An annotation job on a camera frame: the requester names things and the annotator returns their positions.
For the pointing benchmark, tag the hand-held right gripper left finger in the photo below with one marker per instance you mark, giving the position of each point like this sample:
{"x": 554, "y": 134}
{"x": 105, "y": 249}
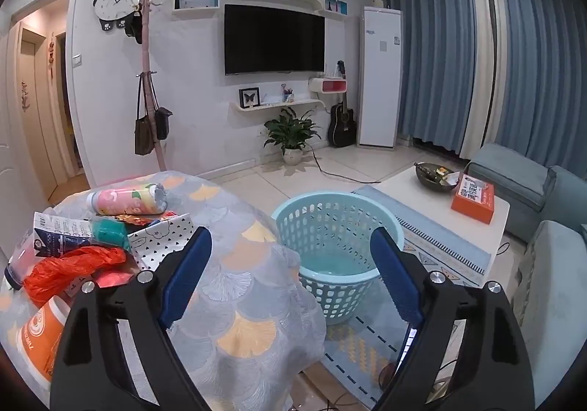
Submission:
{"x": 188, "y": 273}

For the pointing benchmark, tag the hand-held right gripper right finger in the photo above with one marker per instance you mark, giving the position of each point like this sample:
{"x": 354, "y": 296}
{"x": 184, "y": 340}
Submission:
{"x": 396, "y": 278}

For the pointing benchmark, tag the white patterned paper bag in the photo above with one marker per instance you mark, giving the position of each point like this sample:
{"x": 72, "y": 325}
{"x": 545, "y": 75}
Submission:
{"x": 156, "y": 237}

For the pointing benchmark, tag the light blue plastic basket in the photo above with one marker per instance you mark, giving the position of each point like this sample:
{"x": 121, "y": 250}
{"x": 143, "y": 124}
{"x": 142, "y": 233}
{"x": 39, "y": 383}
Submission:
{"x": 321, "y": 209}

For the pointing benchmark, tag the orange plastic bag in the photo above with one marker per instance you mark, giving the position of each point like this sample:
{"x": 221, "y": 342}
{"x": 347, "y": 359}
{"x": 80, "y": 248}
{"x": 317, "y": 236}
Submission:
{"x": 59, "y": 273}

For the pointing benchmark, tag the white blue milk carton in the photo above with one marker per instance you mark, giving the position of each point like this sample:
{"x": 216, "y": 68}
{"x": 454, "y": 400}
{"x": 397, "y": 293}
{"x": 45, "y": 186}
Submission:
{"x": 55, "y": 232}

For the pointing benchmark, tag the black shoulder bag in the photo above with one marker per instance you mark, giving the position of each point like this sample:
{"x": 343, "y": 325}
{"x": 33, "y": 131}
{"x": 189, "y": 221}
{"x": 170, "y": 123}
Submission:
{"x": 163, "y": 124}

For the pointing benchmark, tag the grey orange printed tablecloth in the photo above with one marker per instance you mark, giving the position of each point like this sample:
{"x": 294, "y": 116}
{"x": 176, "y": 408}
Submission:
{"x": 238, "y": 282}

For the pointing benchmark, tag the blue patterned rug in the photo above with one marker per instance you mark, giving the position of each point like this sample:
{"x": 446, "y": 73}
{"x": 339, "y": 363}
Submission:
{"x": 440, "y": 246}

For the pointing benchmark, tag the red flat packet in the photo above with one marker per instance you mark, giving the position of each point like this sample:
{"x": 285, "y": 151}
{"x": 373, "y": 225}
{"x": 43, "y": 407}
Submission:
{"x": 114, "y": 281}

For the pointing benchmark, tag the orange red snack packet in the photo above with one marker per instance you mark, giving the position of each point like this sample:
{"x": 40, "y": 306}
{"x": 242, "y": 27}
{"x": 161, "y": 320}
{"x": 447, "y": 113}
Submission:
{"x": 133, "y": 221}

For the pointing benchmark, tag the teal cup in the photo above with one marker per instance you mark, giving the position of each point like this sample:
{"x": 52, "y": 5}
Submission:
{"x": 108, "y": 232}

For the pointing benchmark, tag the pink printed bottle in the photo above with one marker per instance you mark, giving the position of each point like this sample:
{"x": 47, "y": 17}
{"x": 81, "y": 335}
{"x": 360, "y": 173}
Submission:
{"x": 124, "y": 200}

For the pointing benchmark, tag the dark bowl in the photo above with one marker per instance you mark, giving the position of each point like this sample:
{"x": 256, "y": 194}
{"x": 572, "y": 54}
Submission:
{"x": 431, "y": 179}

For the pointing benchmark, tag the orange tissue box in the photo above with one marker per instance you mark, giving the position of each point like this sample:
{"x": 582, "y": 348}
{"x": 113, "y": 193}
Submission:
{"x": 472, "y": 202}

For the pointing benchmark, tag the brown tote bag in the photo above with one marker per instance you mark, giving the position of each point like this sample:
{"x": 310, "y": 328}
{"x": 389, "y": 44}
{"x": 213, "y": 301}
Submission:
{"x": 144, "y": 131}

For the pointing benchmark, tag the blue grey sofa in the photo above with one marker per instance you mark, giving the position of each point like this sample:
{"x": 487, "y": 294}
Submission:
{"x": 550, "y": 282}

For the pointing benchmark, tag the black guitar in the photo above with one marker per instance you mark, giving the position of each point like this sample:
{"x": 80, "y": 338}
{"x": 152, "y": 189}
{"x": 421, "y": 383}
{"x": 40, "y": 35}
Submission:
{"x": 341, "y": 129}

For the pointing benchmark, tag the orange paper cup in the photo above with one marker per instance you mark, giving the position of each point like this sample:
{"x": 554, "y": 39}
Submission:
{"x": 39, "y": 333}

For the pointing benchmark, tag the clear bottle with dark cap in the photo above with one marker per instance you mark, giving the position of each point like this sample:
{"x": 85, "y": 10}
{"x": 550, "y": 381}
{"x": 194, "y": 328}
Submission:
{"x": 13, "y": 278}

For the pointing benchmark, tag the green potted plant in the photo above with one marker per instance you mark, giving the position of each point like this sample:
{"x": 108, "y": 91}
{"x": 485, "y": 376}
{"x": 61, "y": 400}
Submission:
{"x": 291, "y": 131}

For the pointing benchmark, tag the white curved low shelf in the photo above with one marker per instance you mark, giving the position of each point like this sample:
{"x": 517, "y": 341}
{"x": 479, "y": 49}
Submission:
{"x": 275, "y": 106}

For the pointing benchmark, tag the white standing air conditioner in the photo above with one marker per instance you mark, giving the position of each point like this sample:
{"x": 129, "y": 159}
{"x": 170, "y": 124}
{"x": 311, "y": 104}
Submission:
{"x": 379, "y": 81}

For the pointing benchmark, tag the pen holder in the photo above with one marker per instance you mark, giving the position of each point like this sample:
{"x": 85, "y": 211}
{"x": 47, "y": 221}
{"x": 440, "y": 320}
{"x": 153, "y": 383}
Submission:
{"x": 287, "y": 95}

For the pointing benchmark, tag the wooden hallway door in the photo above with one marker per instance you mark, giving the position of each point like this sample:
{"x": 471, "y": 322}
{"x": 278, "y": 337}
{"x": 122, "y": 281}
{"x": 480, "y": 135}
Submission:
{"x": 39, "y": 117}

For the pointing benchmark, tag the white panel door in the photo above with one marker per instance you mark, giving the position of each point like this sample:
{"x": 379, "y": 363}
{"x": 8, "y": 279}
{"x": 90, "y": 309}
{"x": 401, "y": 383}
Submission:
{"x": 9, "y": 140}

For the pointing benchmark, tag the cream curtain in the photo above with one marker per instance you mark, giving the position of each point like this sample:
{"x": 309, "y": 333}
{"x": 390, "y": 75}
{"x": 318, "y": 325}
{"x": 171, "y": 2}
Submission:
{"x": 481, "y": 72}

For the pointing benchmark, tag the pink coat rack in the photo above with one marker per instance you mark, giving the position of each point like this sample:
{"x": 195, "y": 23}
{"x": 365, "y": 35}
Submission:
{"x": 146, "y": 53}

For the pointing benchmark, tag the blue curtain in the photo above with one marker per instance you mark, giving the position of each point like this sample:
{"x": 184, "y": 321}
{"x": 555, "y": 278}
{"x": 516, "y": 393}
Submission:
{"x": 426, "y": 53}
{"x": 541, "y": 72}

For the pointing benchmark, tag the door hanging ornament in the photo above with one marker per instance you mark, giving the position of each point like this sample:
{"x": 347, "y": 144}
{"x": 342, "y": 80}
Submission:
{"x": 25, "y": 97}

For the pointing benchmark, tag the black hanging hat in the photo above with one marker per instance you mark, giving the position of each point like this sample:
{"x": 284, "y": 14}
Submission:
{"x": 134, "y": 28}

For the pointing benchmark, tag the red hanging ornament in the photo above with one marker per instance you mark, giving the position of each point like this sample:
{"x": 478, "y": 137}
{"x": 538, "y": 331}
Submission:
{"x": 52, "y": 56}

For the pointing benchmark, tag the blue lined box shelf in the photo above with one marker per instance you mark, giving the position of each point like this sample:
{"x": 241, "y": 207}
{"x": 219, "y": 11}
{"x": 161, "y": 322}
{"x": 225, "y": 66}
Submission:
{"x": 197, "y": 1}

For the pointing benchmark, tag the butterfly picture frame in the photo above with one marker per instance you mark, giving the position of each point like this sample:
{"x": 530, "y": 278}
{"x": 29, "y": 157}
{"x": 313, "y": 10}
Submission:
{"x": 249, "y": 97}

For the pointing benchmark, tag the white red wall cubby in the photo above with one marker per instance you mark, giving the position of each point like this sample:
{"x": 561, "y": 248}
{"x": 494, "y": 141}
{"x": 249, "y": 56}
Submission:
{"x": 328, "y": 86}

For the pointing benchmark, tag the white light switch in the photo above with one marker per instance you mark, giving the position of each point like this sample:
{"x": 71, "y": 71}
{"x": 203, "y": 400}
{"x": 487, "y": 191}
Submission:
{"x": 78, "y": 61}

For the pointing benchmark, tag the black wall television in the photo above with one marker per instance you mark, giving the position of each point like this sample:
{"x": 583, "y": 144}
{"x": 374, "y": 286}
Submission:
{"x": 275, "y": 40}

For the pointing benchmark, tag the small blue wall cubby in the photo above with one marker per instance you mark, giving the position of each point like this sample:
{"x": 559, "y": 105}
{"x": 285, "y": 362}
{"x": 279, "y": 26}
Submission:
{"x": 334, "y": 5}

